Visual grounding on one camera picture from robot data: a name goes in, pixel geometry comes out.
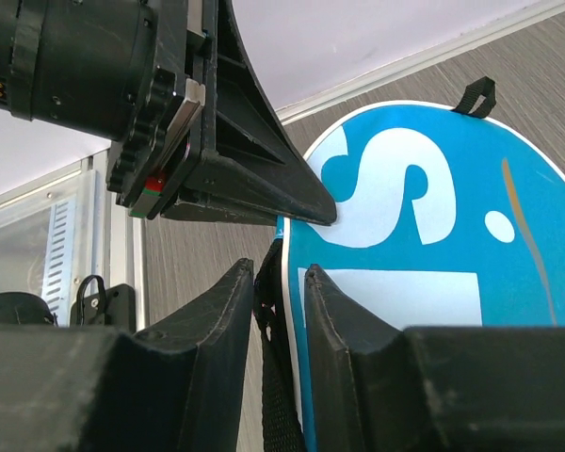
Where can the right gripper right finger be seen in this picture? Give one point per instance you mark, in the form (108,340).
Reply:
(375,388)

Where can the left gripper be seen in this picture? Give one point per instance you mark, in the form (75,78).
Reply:
(120,70)

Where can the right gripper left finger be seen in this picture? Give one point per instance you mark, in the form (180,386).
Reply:
(175,386)

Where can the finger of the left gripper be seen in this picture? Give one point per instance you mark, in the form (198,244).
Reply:
(239,165)

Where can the blue racket bag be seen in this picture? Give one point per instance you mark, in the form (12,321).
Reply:
(445,218)

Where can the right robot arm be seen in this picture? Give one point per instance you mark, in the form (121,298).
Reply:
(286,427)

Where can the white cable duct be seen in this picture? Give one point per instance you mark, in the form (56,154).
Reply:
(58,263)

